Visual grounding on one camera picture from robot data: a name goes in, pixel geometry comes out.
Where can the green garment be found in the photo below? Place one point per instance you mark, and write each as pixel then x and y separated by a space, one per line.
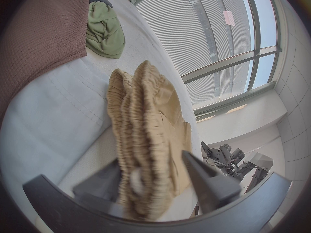
pixel 104 33

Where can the tan shorts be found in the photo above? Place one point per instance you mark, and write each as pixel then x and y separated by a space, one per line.
pixel 145 118

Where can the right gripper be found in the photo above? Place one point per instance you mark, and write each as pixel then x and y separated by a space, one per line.
pixel 218 155

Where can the bed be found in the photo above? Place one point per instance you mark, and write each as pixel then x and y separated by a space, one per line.
pixel 136 45

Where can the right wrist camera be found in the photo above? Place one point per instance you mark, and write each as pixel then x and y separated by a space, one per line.
pixel 226 147

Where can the white garment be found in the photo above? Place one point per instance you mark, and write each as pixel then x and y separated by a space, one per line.
pixel 48 118

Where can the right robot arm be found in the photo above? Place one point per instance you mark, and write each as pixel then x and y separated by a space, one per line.
pixel 260 159

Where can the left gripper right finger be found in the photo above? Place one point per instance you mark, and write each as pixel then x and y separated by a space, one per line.
pixel 211 190

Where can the brown garment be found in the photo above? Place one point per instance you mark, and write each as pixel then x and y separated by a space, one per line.
pixel 36 33

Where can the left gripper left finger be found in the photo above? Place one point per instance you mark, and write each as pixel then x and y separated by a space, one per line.
pixel 102 186

